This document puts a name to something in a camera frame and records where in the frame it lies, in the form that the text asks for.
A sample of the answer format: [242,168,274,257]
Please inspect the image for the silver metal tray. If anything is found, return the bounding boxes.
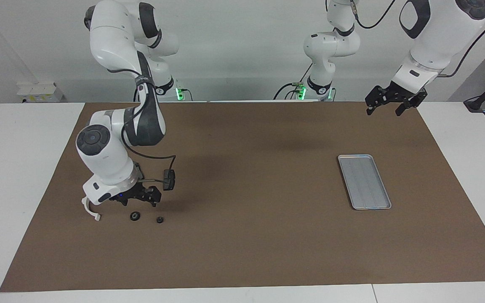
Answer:
[338,154,392,210]

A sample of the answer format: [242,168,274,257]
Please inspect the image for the brown table mat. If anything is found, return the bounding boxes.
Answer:
[0,101,485,292]

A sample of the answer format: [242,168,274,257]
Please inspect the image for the white power strip box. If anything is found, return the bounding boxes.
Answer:
[17,82,64,103]

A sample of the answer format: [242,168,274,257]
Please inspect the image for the white curved plastic bracket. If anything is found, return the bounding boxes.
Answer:
[81,197,101,222]

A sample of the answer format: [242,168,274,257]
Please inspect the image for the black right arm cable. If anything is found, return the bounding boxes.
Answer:
[121,69,176,183]

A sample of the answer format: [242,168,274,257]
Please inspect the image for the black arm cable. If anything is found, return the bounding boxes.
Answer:
[121,69,176,183]
[350,0,485,77]

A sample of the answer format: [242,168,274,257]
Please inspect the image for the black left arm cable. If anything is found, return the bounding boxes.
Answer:
[350,0,485,77]

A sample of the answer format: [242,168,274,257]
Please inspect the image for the black base cables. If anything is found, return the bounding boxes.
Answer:
[273,63,312,100]

